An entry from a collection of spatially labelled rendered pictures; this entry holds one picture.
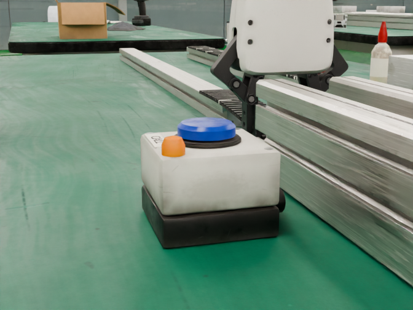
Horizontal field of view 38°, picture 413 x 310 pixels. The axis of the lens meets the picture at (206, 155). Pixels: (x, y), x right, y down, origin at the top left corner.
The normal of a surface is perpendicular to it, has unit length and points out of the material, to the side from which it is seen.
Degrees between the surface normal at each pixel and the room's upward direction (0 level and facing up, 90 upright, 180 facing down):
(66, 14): 68
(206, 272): 0
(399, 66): 90
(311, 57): 95
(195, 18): 90
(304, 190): 90
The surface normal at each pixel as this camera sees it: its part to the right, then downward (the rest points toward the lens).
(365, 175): -0.96, 0.07
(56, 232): 0.00, -0.97
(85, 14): 0.23, -0.14
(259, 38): 0.18, 0.28
